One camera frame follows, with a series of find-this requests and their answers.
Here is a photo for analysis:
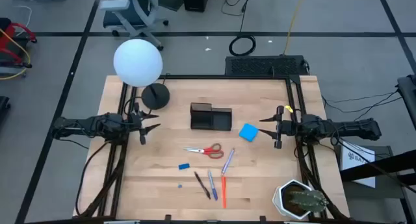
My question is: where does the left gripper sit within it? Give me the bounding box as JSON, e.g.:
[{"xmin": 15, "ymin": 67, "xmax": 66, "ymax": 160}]
[{"xmin": 127, "ymin": 103, "xmax": 162, "ymax": 145}]

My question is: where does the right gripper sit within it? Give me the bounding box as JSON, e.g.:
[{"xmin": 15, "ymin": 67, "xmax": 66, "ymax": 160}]
[{"xmin": 259, "ymin": 105, "xmax": 302, "ymax": 149}]

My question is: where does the blue curved plastic piece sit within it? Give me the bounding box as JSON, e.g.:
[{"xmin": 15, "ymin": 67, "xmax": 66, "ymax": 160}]
[{"xmin": 239, "ymin": 122, "xmax": 260, "ymax": 143}]

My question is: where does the lavender pen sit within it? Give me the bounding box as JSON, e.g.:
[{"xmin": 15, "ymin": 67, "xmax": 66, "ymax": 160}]
[{"xmin": 221, "ymin": 147, "xmax": 235, "ymax": 176}]

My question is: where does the orange highlighter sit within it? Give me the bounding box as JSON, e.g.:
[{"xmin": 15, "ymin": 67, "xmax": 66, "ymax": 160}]
[{"xmin": 221, "ymin": 174, "xmax": 228, "ymax": 209}]

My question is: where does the black pen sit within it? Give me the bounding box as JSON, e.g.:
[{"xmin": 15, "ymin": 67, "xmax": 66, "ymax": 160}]
[{"xmin": 194, "ymin": 171, "xmax": 211, "ymax": 200}]

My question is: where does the purple-blue permanent marker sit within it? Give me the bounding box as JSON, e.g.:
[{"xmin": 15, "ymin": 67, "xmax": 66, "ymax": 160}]
[{"xmin": 207, "ymin": 169, "xmax": 219, "ymax": 201}]

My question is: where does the black mesh desk organizer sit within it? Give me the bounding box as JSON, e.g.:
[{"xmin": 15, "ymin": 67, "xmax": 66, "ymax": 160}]
[{"xmin": 190, "ymin": 102, "xmax": 233, "ymax": 132}]

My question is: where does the grey office chair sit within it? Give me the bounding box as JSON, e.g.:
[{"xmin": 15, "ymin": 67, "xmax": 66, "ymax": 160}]
[{"xmin": 99, "ymin": 0, "xmax": 170, "ymax": 51}]

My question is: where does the white globe table lamp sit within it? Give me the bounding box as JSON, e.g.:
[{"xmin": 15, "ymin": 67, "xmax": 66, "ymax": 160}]
[{"xmin": 112, "ymin": 38, "xmax": 171, "ymax": 110}]

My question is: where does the black perforated computer case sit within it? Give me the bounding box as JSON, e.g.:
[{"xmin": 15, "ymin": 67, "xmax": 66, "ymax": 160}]
[{"xmin": 224, "ymin": 55, "xmax": 309, "ymax": 77}]

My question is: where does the cactus in white hexagonal pot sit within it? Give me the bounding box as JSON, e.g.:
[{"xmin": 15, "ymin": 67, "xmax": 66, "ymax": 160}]
[{"xmin": 272, "ymin": 179, "xmax": 330, "ymax": 221}]

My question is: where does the white printed paper sheet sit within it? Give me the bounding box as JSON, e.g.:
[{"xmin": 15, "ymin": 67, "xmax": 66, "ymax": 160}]
[{"xmin": 339, "ymin": 140, "xmax": 376, "ymax": 188}]

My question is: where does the black support beam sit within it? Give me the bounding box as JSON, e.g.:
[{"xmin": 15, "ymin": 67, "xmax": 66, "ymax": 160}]
[{"xmin": 339, "ymin": 148, "xmax": 416, "ymax": 188}]

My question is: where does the dark grey side table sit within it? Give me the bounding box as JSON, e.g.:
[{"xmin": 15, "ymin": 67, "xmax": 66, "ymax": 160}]
[{"xmin": 334, "ymin": 145, "xmax": 406, "ymax": 224}]

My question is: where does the black computer tower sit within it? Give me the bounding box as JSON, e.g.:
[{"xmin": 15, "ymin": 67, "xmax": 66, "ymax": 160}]
[{"xmin": 183, "ymin": 0, "xmax": 211, "ymax": 13}]

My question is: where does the grey side desk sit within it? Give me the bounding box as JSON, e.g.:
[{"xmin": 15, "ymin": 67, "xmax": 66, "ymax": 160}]
[{"xmin": 396, "ymin": 73, "xmax": 416, "ymax": 131}]

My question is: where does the red and black cart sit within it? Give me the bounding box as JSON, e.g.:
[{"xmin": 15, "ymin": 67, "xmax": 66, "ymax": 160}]
[{"xmin": 0, "ymin": 18, "xmax": 38, "ymax": 81}]

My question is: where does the black aluminium table frame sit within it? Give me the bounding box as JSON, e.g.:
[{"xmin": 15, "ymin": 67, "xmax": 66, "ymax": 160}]
[{"xmin": 73, "ymin": 73, "xmax": 352, "ymax": 224}]

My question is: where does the coiled black cable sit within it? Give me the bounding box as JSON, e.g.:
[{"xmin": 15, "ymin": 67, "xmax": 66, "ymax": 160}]
[{"xmin": 228, "ymin": 0, "xmax": 257, "ymax": 57}]

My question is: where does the yellow hanging cable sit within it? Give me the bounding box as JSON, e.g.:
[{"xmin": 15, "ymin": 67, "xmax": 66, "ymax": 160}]
[{"xmin": 283, "ymin": 0, "xmax": 306, "ymax": 55}]

